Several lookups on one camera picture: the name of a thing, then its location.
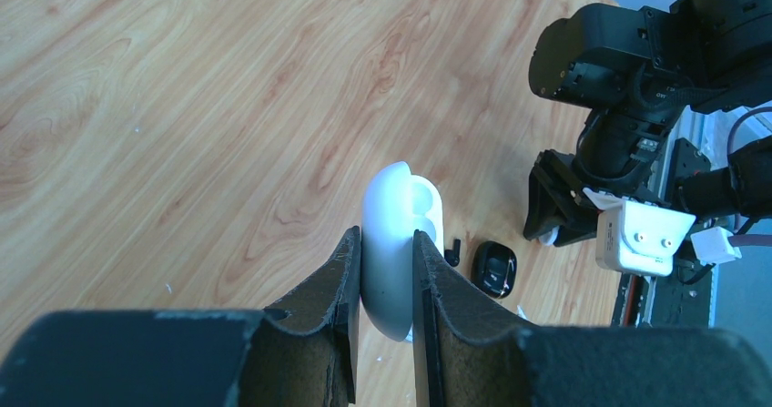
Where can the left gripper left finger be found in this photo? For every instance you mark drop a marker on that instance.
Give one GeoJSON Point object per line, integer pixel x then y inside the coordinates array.
{"type": "Point", "coordinates": [301, 350]}

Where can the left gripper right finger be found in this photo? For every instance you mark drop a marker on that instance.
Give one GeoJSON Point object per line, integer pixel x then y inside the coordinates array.
{"type": "Point", "coordinates": [471, 351]}

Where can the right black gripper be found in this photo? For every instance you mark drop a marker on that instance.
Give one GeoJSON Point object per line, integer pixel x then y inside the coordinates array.
{"type": "Point", "coordinates": [556, 199]}

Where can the right white earbud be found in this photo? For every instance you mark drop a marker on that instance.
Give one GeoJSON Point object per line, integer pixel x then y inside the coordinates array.
{"type": "Point", "coordinates": [549, 238]}

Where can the black earbud case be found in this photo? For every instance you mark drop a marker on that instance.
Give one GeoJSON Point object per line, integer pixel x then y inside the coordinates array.
{"type": "Point", "coordinates": [494, 269]}

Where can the white earbud charging case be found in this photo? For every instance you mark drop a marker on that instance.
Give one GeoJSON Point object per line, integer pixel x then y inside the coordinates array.
{"type": "Point", "coordinates": [396, 203]}

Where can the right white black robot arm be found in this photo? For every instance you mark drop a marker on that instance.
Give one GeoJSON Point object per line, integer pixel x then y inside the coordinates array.
{"type": "Point", "coordinates": [637, 71]}

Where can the small black earbud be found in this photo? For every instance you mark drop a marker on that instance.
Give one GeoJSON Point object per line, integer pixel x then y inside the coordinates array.
{"type": "Point", "coordinates": [452, 255]}

